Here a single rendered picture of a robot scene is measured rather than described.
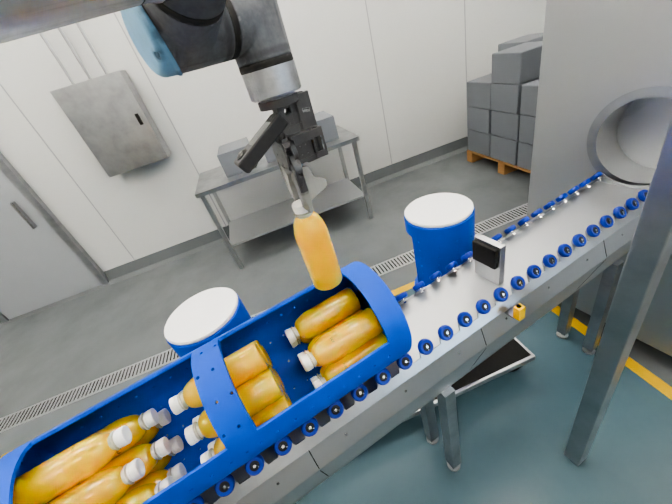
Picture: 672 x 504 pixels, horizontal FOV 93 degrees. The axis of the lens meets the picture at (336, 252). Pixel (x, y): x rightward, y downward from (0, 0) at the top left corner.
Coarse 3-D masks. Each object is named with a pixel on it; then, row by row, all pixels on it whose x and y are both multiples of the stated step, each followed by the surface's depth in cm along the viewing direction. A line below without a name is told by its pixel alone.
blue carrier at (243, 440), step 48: (336, 288) 97; (384, 288) 76; (240, 336) 86; (144, 384) 77; (288, 384) 91; (336, 384) 71; (48, 432) 66; (240, 432) 64; (288, 432) 72; (0, 480) 58; (192, 480) 62
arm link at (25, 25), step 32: (0, 0) 21; (32, 0) 22; (64, 0) 24; (96, 0) 25; (128, 0) 28; (160, 0) 30; (192, 0) 33; (224, 0) 36; (0, 32) 23; (32, 32) 24
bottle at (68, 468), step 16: (112, 432) 67; (80, 448) 63; (96, 448) 63; (112, 448) 65; (48, 464) 62; (64, 464) 62; (80, 464) 62; (96, 464) 63; (16, 480) 61; (32, 480) 60; (48, 480) 60; (64, 480) 61; (80, 480) 63; (16, 496) 59; (32, 496) 60; (48, 496) 61
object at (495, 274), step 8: (480, 240) 103; (488, 240) 101; (472, 248) 106; (480, 248) 102; (488, 248) 99; (496, 248) 98; (504, 248) 98; (480, 256) 104; (488, 256) 101; (496, 256) 98; (504, 256) 99; (480, 264) 108; (488, 264) 102; (496, 264) 100; (504, 264) 101; (480, 272) 110; (488, 272) 107; (496, 272) 103; (496, 280) 105
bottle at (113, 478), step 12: (108, 468) 65; (120, 468) 65; (84, 480) 64; (96, 480) 62; (108, 480) 62; (120, 480) 63; (72, 492) 62; (84, 492) 61; (96, 492) 61; (108, 492) 62; (120, 492) 63
